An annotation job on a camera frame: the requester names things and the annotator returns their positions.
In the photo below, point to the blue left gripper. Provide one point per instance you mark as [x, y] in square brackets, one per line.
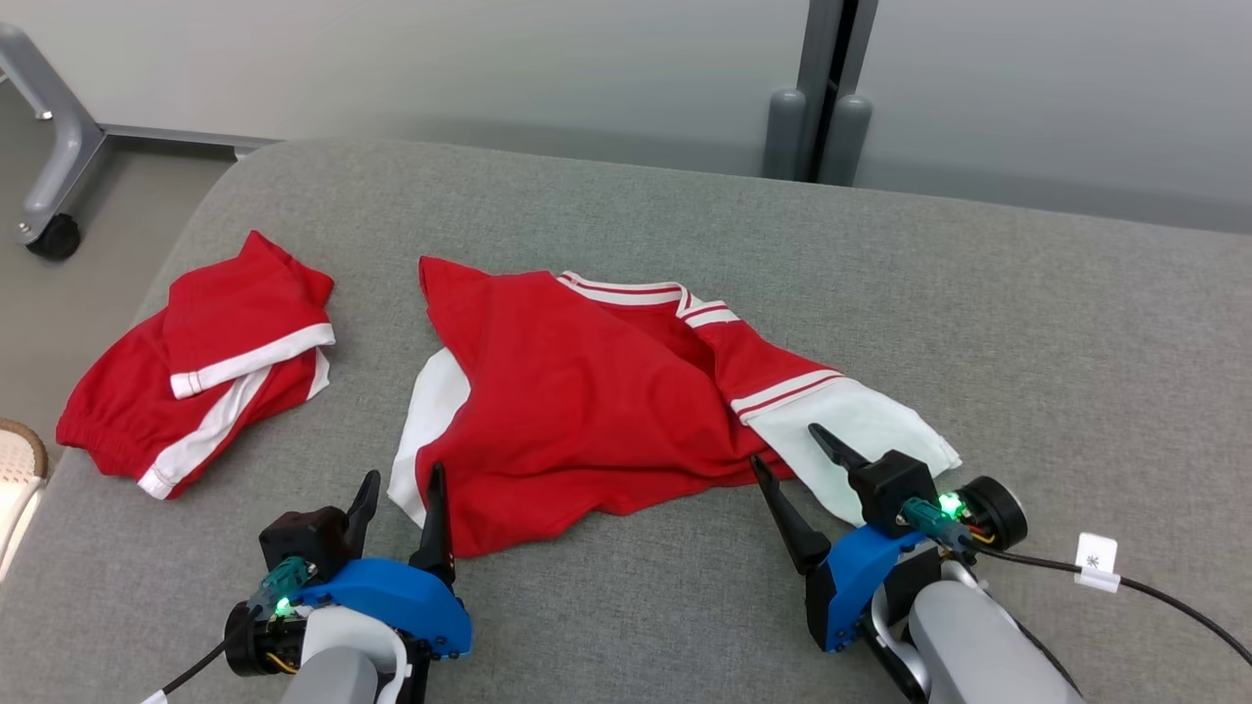
[401, 596]

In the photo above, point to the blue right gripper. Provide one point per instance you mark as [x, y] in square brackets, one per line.
[851, 582]

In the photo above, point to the red and white jersey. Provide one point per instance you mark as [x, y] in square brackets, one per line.
[567, 411]

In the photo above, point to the red shorts with white trim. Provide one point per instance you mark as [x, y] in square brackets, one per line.
[235, 303]

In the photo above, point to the beige woven laundry basket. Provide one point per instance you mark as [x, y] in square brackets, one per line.
[18, 489]

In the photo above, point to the black caster wheel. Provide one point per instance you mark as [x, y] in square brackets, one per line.
[54, 238]

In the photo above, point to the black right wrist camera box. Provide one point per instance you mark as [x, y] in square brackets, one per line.
[895, 489]

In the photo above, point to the grey cylindrical post foot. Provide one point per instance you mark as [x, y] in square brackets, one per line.
[784, 137]
[846, 142]

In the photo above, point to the grey partition post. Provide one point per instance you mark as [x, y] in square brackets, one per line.
[827, 49]

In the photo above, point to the grey metal frame leg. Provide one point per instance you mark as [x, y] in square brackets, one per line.
[59, 127]

